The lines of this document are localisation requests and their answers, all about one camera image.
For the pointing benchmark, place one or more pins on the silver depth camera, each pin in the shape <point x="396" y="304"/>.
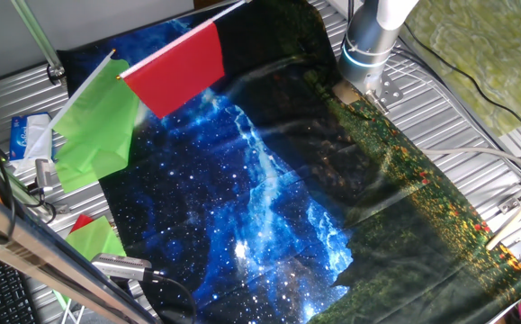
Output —
<point x="120" y="267"/>
<point x="44" y="173"/>

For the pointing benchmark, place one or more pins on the white slanted bar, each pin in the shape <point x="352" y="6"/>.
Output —
<point x="509" y="225"/>

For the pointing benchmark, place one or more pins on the large green flag white pole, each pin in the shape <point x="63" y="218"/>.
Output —
<point x="98" y="135"/>

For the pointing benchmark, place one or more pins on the tan cardboard piece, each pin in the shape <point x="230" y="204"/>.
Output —
<point x="344" y="93"/>

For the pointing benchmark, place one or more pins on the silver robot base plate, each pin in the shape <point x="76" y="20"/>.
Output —
<point x="388" y="92"/>

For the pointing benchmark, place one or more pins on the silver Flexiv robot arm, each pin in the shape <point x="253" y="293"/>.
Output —
<point x="368" y="36"/>

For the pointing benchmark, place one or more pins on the blue white tissue pack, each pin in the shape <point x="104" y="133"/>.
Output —
<point x="19" y="135"/>

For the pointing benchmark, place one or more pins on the red flag with white pole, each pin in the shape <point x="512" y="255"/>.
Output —
<point x="174" y="72"/>

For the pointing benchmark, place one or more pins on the galaxy and meadow printed cloth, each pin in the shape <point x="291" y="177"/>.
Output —
<point x="377" y="202"/>

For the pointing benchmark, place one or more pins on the aluminium frame bar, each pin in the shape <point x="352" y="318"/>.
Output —
<point x="39" y="252"/>

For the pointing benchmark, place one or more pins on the yellow green patterned cloth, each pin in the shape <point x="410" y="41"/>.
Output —
<point x="489" y="54"/>

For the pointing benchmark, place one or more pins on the small green flag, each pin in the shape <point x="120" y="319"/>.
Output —
<point x="96" y="238"/>

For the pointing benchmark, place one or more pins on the metal stand rod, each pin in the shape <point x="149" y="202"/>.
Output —
<point x="35" y="31"/>

